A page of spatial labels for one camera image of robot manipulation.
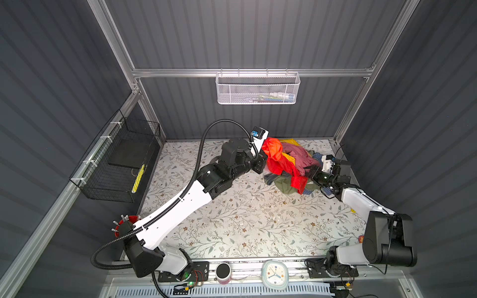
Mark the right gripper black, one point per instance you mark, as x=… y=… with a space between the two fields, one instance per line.
x=315 y=172

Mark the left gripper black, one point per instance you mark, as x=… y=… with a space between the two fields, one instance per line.
x=258 y=159

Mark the red cloth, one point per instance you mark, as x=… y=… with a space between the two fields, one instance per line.
x=279 y=162

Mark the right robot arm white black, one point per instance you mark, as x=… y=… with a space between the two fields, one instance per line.
x=388 y=237

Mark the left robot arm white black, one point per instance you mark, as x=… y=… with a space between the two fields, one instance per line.
x=145 y=250

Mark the blue checked cloth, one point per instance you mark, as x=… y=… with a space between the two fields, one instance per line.
x=326 y=191

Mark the olive green cloth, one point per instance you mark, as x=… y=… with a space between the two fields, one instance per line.
x=283 y=183

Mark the mauve pink ribbed cloth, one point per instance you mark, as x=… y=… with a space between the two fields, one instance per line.
x=303 y=160

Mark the yellow cloth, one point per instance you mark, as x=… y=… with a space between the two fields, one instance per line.
x=290 y=141

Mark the white square clock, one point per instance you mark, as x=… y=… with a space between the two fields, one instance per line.
x=275 y=275

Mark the black round speaker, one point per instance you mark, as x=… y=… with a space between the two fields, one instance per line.
x=223 y=273

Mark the yellow brush in basket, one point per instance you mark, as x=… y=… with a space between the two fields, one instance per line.
x=138 y=179

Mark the red cup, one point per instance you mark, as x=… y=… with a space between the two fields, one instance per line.
x=125 y=225

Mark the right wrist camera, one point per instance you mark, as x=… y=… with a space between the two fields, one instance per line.
x=328 y=162

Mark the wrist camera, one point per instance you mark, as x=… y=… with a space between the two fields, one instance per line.
x=328 y=162
x=259 y=135

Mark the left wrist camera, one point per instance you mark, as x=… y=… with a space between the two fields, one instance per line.
x=259 y=135

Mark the white wire mesh basket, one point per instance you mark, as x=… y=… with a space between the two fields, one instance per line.
x=257 y=88

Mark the white slotted cable duct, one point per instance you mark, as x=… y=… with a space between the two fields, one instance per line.
x=247 y=290

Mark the black wire basket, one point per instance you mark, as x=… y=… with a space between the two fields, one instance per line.
x=108 y=172

